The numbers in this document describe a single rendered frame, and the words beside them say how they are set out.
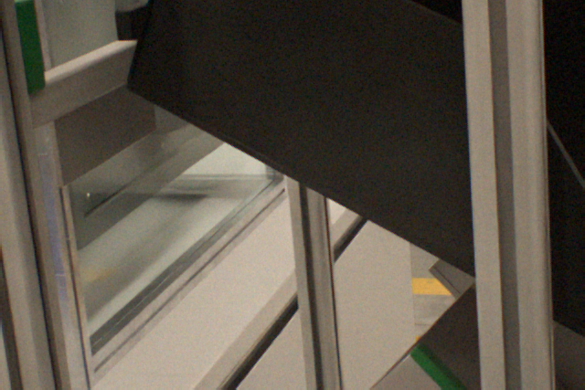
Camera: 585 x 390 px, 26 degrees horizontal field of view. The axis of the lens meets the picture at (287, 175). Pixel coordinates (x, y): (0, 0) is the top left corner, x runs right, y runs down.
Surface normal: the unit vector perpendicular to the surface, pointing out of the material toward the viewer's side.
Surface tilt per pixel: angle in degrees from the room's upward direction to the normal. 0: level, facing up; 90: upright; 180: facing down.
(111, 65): 90
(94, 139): 90
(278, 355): 90
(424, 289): 0
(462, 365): 45
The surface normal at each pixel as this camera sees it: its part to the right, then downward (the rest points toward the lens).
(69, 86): 0.95, 0.00
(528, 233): -0.30, 0.29
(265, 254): -0.09, -0.96
